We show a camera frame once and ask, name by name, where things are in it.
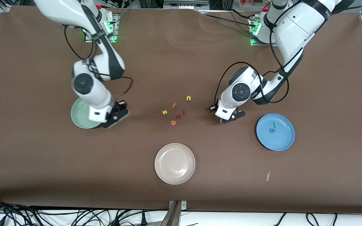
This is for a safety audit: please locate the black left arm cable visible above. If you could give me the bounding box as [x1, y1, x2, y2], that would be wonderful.
[214, 0, 290, 107]

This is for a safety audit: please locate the grey metal beam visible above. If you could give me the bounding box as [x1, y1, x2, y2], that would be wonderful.
[160, 201, 181, 226]

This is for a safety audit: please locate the blue plate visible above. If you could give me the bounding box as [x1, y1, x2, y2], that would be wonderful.
[256, 113, 295, 151]

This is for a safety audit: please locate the beige plate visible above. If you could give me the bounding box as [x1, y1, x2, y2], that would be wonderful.
[154, 143, 196, 185]

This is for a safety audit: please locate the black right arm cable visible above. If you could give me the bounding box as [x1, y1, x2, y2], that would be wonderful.
[63, 24, 134, 98]

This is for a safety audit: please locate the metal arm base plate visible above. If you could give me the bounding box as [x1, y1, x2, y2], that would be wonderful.
[250, 17, 277, 47]
[85, 13, 119, 43]

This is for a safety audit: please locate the green plate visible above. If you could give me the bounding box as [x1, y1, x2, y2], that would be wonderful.
[71, 98, 106, 129]

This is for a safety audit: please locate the brown table cover sheet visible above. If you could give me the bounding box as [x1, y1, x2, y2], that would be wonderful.
[0, 6, 362, 214]

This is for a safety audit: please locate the orange decorative object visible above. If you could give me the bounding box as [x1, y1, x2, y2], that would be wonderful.
[239, 0, 271, 7]

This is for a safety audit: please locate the silver metal bracket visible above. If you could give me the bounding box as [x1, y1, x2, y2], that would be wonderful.
[169, 200, 187, 211]

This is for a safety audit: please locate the black base cable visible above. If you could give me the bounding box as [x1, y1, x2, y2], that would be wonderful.
[200, 13, 254, 27]
[228, 9, 251, 19]

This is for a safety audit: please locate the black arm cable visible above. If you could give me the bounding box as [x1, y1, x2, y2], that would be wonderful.
[214, 0, 290, 107]
[63, 24, 134, 98]

